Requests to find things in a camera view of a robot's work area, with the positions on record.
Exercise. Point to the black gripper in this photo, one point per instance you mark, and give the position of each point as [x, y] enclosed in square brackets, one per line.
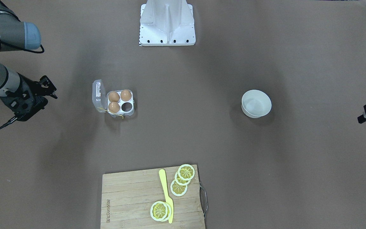
[30, 88]

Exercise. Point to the clear plastic egg box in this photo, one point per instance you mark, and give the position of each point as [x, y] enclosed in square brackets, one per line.
[100, 101]

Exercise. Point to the brown egg carried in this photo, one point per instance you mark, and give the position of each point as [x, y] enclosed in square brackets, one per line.
[125, 95]

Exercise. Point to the white bowl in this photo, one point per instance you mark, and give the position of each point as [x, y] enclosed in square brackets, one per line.
[255, 104]

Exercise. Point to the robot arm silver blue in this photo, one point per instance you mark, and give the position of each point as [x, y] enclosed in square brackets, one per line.
[15, 35]

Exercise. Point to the brown egg back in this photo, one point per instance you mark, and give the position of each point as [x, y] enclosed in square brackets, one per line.
[113, 107]
[113, 96]

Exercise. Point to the wooden cutting board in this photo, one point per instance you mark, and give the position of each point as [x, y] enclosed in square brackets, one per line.
[127, 197]

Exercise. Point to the yellow plastic knife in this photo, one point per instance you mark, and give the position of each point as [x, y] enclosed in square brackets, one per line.
[168, 199]

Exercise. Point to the lemon slice single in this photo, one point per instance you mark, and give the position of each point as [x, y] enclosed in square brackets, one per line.
[160, 211]

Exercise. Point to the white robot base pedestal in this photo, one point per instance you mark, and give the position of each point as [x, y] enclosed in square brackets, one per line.
[167, 23]

